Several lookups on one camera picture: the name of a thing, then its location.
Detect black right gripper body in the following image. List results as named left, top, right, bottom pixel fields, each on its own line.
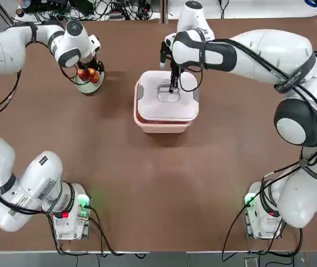
left=170, top=57, right=182, bottom=77

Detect white box lid grey latches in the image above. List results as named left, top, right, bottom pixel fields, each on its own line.
left=134, top=70, right=200, bottom=122

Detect pale green plate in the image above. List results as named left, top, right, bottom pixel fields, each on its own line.
left=74, top=66, right=105, bottom=95

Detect pale pink storage box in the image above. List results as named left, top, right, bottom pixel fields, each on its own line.
left=133, top=79, right=195, bottom=135

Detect black desk device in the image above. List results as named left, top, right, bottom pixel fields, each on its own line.
left=22, top=0, right=68, bottom=14

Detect aluminium frame post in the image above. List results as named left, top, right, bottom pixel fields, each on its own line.
left=159, top=0, right=169, bottom=22

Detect black base cable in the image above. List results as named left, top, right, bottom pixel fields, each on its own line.
left=221, top=194, right=304, bottom=262
left=87, top=204, right=150, bottom=257

